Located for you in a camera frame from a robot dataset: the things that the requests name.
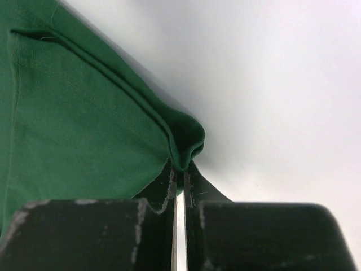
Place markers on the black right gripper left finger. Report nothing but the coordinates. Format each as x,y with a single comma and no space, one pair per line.
97,234

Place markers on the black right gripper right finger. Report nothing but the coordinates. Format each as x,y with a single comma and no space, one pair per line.
226,235

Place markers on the green t shirt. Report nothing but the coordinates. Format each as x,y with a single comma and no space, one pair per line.
76,121

